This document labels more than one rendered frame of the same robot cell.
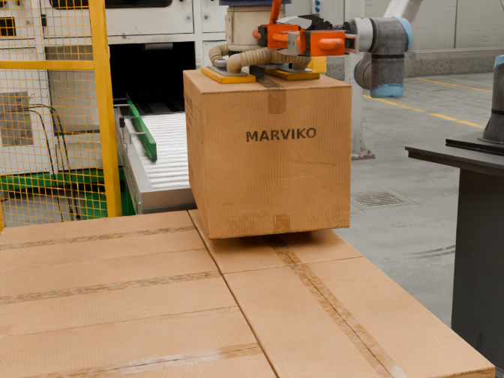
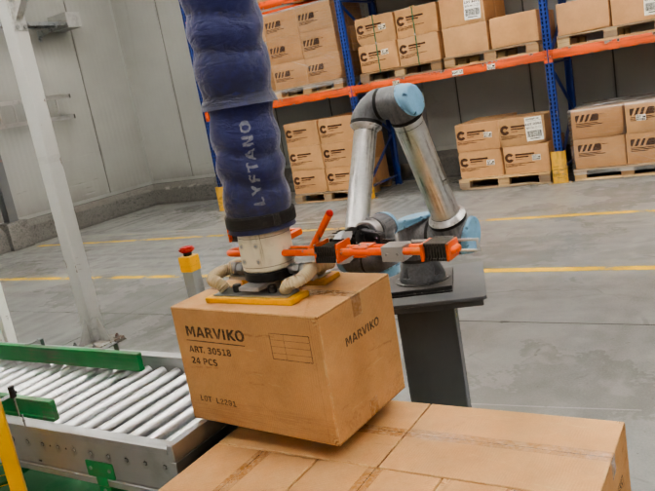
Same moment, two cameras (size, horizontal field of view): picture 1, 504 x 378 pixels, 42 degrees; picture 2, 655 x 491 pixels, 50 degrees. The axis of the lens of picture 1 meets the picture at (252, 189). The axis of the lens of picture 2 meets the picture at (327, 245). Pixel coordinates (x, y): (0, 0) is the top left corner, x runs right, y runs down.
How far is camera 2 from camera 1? 1.42 m
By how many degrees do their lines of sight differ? 42
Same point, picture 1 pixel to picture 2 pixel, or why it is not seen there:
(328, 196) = (392, 367)
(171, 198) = (195, 438)
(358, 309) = (506, 435)
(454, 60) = not seen: hidden behind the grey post
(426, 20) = (25, 183)
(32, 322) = not seen: outside the picture
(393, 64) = not seen: hidden behind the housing
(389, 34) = (389, 226)
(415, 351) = (582, 437)
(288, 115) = (364, 313)
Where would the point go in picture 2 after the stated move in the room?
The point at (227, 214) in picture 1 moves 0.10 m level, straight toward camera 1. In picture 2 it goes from (346, 416) to (372, 423)
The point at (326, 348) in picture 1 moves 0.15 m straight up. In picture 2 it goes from (545, 465) to (539, 413)
